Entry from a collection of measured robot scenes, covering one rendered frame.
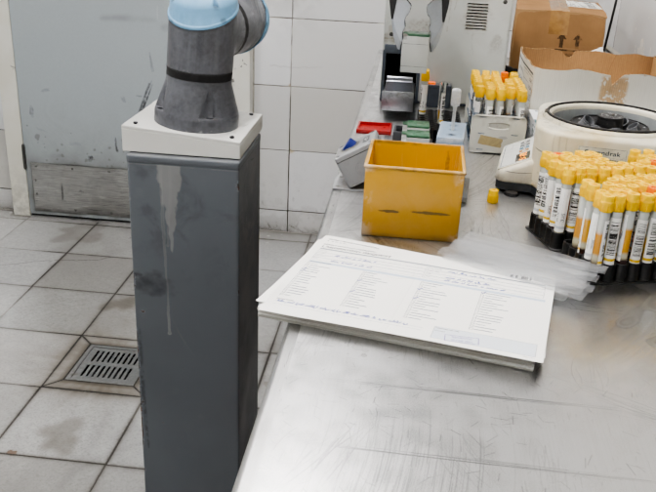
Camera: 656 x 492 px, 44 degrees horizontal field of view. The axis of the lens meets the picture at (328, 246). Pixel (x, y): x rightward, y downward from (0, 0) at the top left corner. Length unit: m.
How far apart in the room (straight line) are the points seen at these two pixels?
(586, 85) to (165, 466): 1.11
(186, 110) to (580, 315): 0.78
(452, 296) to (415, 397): 0.20
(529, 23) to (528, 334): 1.49
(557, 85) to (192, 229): 0.73
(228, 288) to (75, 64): 2.06
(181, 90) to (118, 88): 1.95
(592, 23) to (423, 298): 1.46
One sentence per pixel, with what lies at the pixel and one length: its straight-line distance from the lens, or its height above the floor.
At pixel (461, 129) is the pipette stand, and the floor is 0.97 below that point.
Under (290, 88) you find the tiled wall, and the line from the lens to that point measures 3.28.
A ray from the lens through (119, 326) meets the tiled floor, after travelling 2.74.
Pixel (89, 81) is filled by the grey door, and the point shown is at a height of 0.59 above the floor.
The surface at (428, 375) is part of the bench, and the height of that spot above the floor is 0.87.
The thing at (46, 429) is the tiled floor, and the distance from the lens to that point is 2.30.
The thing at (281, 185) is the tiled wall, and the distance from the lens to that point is 3.39.
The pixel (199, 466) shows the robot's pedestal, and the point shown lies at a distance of 1.74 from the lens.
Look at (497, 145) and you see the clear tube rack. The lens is 1.55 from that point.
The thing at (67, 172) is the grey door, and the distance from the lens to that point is 3.57.
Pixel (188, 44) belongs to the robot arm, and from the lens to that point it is 1.44.
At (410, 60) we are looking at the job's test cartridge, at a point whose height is 1.04.
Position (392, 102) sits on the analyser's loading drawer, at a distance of 1.73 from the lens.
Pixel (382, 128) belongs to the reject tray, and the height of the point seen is 0.88.
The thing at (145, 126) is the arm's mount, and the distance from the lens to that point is 1.47.
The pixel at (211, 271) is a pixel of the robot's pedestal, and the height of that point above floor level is 0.66.
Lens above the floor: 1.29
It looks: 23 degrees down
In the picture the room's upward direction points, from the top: 3 degrees clockwise
